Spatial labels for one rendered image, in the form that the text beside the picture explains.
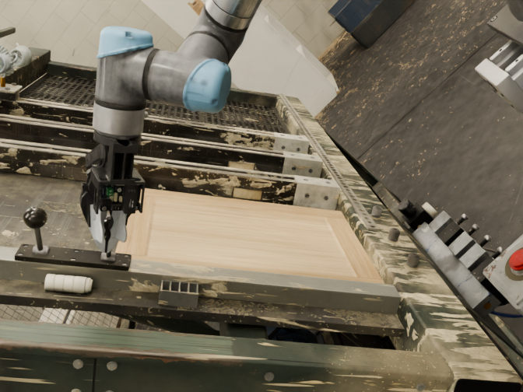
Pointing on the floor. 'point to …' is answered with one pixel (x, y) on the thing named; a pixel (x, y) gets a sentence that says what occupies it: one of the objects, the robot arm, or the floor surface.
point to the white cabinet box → (262, 55)
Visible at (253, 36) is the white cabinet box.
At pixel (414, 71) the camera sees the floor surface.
